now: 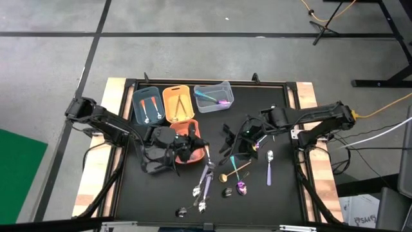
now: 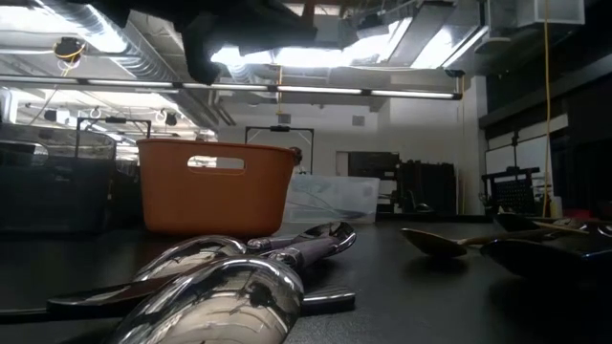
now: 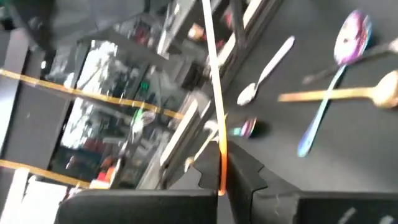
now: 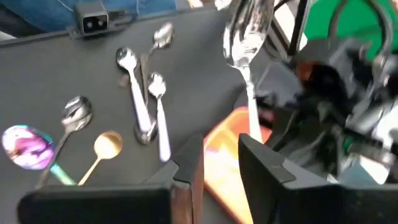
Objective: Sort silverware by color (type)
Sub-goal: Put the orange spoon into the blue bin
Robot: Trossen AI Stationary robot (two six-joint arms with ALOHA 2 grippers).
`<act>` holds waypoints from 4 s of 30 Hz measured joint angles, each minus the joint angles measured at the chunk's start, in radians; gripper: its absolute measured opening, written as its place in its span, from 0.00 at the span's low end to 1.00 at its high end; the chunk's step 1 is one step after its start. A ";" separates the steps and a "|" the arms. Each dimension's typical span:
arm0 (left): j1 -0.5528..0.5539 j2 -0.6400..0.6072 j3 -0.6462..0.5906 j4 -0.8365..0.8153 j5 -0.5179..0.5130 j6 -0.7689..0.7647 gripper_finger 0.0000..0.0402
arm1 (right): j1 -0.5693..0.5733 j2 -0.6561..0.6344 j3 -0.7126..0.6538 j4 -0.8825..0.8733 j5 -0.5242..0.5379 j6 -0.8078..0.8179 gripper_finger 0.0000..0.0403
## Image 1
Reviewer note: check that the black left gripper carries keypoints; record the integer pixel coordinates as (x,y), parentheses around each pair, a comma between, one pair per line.
(167,141)

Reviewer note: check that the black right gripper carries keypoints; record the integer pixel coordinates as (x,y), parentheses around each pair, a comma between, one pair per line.
(249,135)

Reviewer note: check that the dark orange plastic bin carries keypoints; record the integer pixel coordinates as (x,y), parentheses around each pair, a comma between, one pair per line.
(197,156)

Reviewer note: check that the gold metal spoon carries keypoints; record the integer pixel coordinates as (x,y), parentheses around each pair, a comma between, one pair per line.
(223,178)

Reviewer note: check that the light orange plastic bin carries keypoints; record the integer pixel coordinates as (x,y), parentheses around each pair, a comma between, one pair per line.
(169,106)

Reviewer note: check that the iridescent rainbow metal spoon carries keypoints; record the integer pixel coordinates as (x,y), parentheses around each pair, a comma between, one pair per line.
(241,187)
(256,146)
(206,96)

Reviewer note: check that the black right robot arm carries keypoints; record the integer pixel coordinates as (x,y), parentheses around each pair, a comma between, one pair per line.
(309,114)

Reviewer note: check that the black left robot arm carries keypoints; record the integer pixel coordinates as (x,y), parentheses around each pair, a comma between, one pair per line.
(106,120)

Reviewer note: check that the clear plastic bin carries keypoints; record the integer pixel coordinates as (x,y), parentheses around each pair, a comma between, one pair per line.
(212,109)

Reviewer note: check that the black translucent plastic bin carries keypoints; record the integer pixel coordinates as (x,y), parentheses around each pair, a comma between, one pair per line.
(154,169)

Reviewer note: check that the blue-grey plastic bin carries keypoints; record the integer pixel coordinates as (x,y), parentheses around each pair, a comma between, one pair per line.
(138,109)

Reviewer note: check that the black table edge clamp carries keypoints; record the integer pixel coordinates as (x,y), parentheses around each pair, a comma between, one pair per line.
(255,78)
(146,78)

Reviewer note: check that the wooden table side board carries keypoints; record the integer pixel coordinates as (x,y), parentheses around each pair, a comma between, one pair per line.
(326,183)
(93,180)

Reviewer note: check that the white cardboard box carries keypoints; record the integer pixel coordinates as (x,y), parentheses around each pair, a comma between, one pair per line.
(360,209)

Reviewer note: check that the black tripod stand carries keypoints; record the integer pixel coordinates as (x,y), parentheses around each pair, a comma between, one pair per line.
(323,28)

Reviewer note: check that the grey office chair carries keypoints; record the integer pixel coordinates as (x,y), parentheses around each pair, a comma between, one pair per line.
(405,154)

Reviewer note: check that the black gantry bar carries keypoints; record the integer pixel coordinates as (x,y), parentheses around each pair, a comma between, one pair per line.
(48,225)

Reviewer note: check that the green floor mat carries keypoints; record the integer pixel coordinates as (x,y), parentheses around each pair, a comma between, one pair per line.
(19,177)

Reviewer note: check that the silver arm base bracket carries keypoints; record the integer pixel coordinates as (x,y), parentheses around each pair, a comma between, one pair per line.
(294,133)

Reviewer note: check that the black metal table frame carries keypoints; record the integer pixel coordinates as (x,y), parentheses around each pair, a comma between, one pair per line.
(257,222)

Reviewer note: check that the black diagonal frame strut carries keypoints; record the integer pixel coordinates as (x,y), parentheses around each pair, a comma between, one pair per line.
(313,199)
(101,190)

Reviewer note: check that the silver table edge bracket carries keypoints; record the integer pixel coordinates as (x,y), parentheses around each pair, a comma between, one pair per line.
(119,224)
(297,228)

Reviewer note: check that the black desk leg frame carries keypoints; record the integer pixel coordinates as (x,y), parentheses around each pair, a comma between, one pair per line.
(380,83)

